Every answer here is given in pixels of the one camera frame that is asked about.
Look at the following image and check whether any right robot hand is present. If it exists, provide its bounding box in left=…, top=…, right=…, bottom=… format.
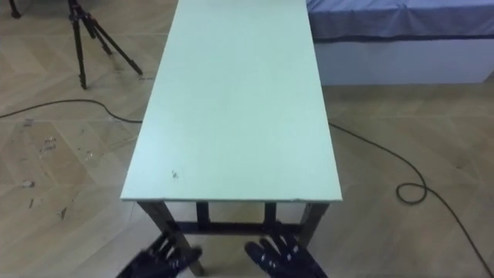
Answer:
left=244, top=232, right=330, bottom=278

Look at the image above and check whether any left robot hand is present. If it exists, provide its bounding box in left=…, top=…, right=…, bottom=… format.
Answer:
left=115, top=232, right=204, bottom=278

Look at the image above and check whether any white desk with black legs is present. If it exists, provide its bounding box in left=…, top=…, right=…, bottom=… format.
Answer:
left=120, top=0, right=343, bottom=277

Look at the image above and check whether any grey bed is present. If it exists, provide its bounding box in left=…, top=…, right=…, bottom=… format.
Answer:
left=306, top=0, right=494, bottom=86

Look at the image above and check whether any black floor cable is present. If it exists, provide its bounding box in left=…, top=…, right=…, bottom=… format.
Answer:
left=0, top=99, right=494, bottom=278

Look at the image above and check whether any black camera tripod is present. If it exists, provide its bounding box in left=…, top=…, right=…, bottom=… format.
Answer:
left=67, top=0, right=144, bottom=90

